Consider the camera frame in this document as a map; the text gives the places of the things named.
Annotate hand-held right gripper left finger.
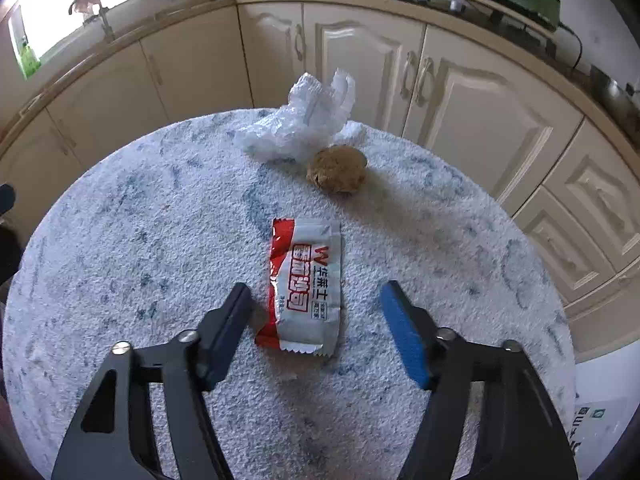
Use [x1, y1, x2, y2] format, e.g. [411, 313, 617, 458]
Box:
[50, 283, 254, 480]

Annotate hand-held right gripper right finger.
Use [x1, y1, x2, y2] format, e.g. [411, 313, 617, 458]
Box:
[380, 281, 579, 480]

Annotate red white sauce packet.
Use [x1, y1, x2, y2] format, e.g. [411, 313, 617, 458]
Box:
[254, 217, 344, 357]

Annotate brown round cookie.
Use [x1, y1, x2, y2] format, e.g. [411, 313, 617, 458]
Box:
[305, 143, 369, 195]

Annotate white plastic bag green print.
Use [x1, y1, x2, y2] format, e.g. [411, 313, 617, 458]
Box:
[572, 397, 633, 463]

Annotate clear plastic bag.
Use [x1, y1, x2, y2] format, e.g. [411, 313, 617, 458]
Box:
[234, 72, 367, 164]

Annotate round marble table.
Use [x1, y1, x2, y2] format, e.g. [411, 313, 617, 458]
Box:
[0, 106, 579, 480]

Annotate green packet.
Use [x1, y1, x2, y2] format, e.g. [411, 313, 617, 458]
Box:
[14, 42, 42, 79]

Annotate metal sink faucet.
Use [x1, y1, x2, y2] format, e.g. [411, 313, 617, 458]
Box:
[80, 2, 117, 42]

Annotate cream kitchen base cabinets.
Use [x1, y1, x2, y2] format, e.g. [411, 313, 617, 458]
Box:
[0, 0, 640, 363]

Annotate beige kitchen countertop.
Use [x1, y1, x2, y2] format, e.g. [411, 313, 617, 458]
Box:
[0, 0, 640, 133]

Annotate black power cable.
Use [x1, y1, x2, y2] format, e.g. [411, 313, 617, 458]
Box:
[556, 19, 587, 75]

